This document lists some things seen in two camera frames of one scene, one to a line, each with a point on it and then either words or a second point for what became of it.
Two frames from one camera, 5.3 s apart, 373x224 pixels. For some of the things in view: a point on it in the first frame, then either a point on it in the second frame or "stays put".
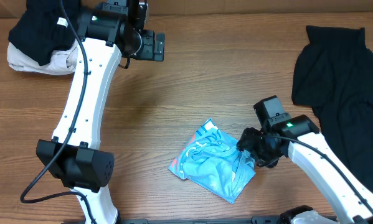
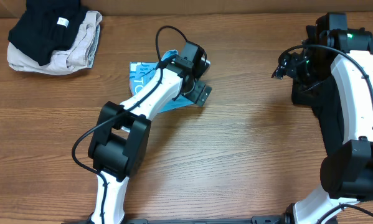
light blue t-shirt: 212,159 → 139,71
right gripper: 248,143 → 286,65
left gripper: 159,46 → 202,93
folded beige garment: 61,62 stays put
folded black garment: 42,28 stays put
